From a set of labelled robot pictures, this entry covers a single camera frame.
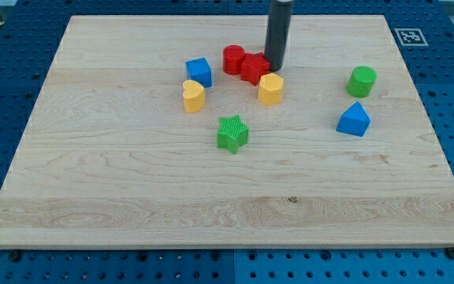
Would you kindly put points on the blue cube block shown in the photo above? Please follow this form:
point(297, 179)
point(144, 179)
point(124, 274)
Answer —
point(199, 70)

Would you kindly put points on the yellow heart block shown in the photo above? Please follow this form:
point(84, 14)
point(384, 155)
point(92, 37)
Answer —
point(193, 95)

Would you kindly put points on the red star block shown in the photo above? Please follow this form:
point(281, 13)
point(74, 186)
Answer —
point(253, 67)

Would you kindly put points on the white fiducial marker tag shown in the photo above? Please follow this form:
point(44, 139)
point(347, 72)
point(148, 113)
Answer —
point(411, 37)

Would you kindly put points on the green cylinder block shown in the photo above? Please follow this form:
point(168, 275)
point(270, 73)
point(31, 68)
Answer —
point(361, 81)

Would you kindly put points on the red cylinder block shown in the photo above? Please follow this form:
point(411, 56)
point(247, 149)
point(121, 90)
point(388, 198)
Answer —
point(232, 59)

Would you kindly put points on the yellow hexagon block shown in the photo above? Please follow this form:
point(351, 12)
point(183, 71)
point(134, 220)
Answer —
point(270, 89)

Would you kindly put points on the green star block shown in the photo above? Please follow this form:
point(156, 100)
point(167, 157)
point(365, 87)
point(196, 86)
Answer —
point(232, 133)

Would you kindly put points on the light wooden board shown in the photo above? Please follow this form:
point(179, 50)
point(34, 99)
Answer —
point(110, 159)

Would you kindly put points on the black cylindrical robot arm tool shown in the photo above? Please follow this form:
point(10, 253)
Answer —
point(279, 18)

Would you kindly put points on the blue triangular prism block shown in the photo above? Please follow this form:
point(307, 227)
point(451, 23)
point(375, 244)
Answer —
point(354, 121)

